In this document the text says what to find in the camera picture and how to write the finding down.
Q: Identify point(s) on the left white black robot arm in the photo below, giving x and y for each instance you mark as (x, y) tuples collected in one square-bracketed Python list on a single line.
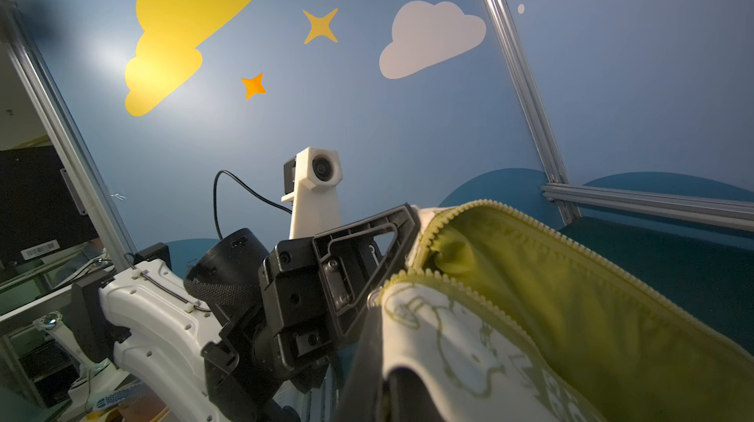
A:
[(153, 324)]

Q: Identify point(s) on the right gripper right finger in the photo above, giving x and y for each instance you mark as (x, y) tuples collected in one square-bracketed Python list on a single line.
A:
[(408, 398)]

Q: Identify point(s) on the rear aluminium frame bar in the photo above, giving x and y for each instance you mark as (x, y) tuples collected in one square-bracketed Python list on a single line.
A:
[(734, 215)]

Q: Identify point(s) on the cream green-lined hooded jacket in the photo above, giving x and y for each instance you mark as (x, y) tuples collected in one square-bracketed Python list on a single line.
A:
[(505, 319)]

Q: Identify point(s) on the black monitor screen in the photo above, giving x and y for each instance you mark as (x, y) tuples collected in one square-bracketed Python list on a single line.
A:
[(41, 212)]

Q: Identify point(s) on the left aluminium frame post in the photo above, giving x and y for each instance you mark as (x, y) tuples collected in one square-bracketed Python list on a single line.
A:
[(502, 20)]

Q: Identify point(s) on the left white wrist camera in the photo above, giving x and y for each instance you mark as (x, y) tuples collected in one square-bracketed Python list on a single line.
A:
[(310, 185)]

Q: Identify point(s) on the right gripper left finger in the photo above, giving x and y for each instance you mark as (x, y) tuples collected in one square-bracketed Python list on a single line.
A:
[(361, 397)]

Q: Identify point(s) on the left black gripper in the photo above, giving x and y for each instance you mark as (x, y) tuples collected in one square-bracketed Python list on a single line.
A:
[(283, 312)]

